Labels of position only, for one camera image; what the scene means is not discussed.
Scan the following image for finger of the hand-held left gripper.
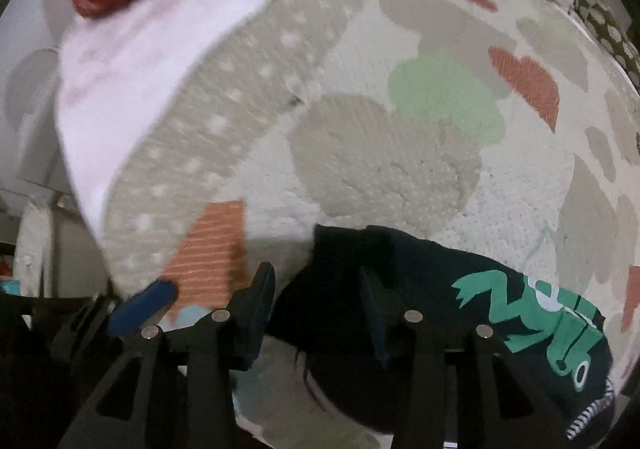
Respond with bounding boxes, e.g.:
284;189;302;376
49;279;179;382

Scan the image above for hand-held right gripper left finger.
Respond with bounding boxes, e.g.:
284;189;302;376
57;262;277;449

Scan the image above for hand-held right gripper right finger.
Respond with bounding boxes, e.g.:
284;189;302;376
358;267;576;449

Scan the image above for black pants with green print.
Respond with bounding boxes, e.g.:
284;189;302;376
267;224;617;449

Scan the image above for white hanging cloth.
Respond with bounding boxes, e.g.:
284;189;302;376
14;201;55;299

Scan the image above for patterned cream bedspread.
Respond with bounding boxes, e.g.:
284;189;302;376
97;0;640;449

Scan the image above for pale pink cloth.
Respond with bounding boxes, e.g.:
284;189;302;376
54;0;383;236

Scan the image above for dark green patterned cloth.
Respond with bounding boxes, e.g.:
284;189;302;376
570;0;640;92

